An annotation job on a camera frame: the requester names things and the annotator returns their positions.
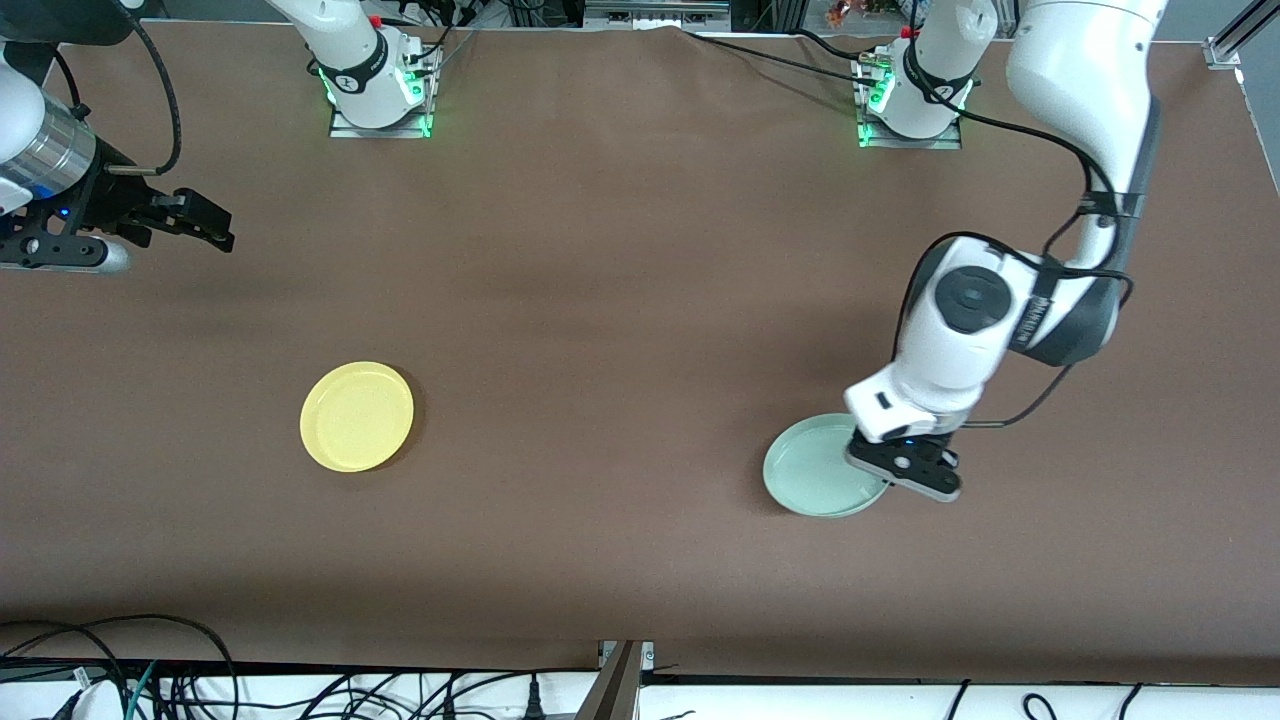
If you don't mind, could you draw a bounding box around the pale green round plate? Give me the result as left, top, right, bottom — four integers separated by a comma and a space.
763, 413, 894, 519

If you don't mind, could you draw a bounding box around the yellow round plate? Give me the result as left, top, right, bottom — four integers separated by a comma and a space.
299, 361, 415, 473

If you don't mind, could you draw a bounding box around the brown table cover sheet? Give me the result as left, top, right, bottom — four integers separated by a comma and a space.
0, 20, 1280, 686

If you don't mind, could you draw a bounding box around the aluminium table profile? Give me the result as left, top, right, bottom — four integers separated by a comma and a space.
575, 640, 656, 720

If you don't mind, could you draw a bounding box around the white plug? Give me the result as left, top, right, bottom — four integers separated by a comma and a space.
65, 678, 129, 720

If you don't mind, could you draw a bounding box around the grey metal fixture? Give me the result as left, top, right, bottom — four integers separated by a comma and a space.
583, 0, 733, 31

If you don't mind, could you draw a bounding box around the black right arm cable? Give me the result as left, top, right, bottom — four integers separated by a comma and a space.
55, 10, 183, 179

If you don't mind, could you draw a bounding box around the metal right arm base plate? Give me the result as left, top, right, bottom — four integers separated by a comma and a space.
328, 45, 443, 140

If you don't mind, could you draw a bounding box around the black base power cable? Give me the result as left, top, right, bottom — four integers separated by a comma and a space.
405, 0, 479, 76

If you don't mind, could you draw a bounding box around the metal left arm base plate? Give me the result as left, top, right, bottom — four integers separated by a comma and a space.
852, 55, 966, 151

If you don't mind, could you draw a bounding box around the black looped floor cable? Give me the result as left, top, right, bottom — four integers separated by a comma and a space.
0, 614, 239, 720

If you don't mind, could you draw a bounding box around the short black table cable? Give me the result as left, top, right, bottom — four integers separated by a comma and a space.
795, 28, 886, 63

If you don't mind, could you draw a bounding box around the long black table cable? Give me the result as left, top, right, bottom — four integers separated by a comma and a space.
683, 28, 881, 89

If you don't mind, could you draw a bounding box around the green cable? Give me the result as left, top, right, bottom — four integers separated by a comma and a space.
125, 660, 161, 720

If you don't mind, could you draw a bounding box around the aluminium frame profile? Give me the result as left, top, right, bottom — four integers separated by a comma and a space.
1205, 0, 1280, 71

